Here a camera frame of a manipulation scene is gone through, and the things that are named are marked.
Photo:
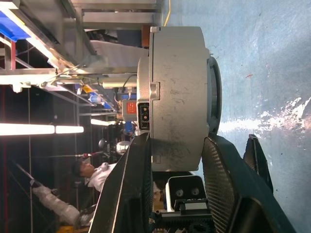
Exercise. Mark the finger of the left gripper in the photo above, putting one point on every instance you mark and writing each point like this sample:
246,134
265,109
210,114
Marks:
258,160

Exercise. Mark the white plastic wrapped bundle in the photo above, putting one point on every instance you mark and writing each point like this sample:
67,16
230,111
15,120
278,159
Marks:
56,206

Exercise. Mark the blue plastic bin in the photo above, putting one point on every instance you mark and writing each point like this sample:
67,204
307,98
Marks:
12,26

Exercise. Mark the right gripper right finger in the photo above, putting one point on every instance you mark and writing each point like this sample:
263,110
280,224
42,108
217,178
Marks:
226,189

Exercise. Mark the blue table cover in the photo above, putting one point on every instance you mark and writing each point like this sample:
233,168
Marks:
267,72

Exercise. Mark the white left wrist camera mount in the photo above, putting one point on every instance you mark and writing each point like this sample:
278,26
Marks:
184,184

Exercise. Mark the long fluorescent light tube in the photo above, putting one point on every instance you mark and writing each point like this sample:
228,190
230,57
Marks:
26,129

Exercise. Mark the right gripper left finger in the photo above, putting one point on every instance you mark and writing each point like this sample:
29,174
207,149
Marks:
126,189

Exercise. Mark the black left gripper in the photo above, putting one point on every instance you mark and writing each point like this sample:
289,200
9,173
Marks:
192,206

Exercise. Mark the metal shelf rack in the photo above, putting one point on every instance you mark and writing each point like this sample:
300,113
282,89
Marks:
43,48

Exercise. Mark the silver motor stator housing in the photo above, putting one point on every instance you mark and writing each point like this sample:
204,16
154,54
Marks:
179,85

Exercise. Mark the short fluorescent light tube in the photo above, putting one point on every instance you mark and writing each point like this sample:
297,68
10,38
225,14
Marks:
69,129

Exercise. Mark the orange labelled device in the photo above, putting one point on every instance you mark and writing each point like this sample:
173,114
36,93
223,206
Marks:
130,108

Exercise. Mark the person in white shirt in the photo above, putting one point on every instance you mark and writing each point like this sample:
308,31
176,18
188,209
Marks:
97,176

